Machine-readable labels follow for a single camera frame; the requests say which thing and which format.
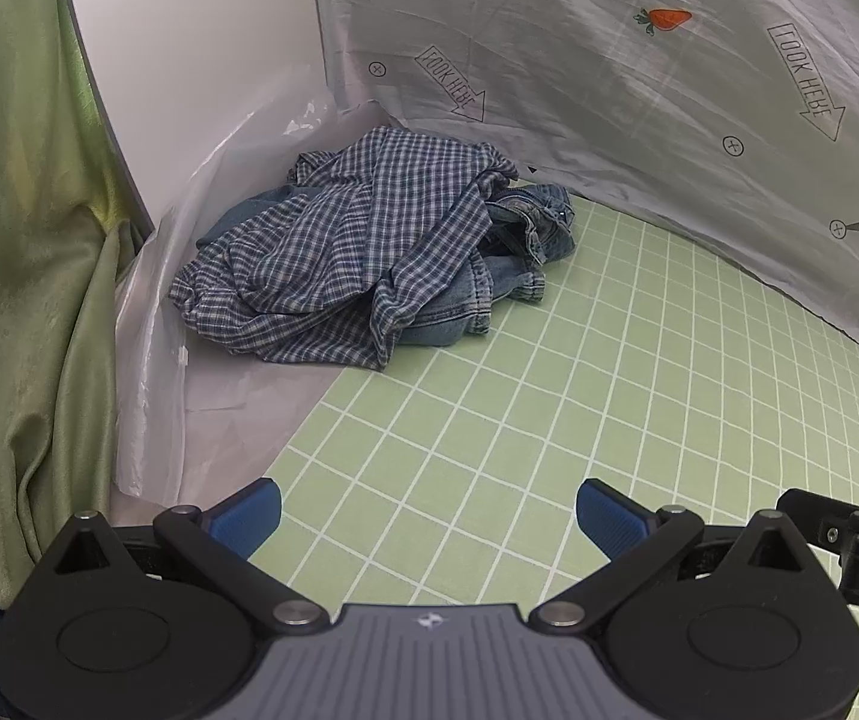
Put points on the white carrot print sheet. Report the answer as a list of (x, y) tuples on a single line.
[(624, 127)]

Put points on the clear plastic sheet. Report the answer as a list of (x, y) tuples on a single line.
[(151, 360)]

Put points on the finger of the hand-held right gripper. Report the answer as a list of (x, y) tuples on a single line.
[(812, 511)]

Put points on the blue denim garment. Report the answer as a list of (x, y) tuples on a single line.
[(534, 229)]

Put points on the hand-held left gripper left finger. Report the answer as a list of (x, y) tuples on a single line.
[(253, 514)]

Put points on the white backdrop board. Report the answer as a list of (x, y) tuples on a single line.
[(196, 52)]

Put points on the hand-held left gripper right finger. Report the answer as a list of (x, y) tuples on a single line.
[(605, 514)]

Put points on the blue plaid shirt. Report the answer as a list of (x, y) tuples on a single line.
[(339, 255)]

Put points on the green curtain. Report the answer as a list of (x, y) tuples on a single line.
[(16, 240)]

